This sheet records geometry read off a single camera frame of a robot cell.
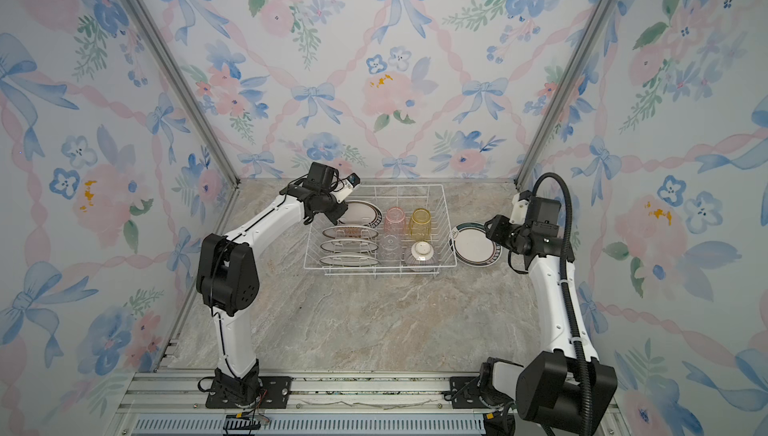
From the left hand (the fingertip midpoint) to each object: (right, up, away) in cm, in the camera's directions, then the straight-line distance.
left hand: (342, 199), depth 95 cm
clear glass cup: (+15, -15, -5) cm, 22 cm away
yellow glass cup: (+25, -8, 0) cm, 26 cm away
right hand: (+43, -7, -15) cm, 46 cm away
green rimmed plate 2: (+6, -4, -2) cm, 8 cm away
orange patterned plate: (+2, -11, +2) cm, 11 cm away
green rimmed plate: (+43, -15, +7) cm, 46 cm away
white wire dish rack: (+22, +2, +21) cm, 31 cm away
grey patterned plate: (+3, -15, -3) cm, 15 cm away
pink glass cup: (+17, -7, 0) cm, 18 cm away
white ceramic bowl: (+25, -16, -3) cm, 30 cm away
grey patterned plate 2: (+3, -18, -5) cm, 19 cm away
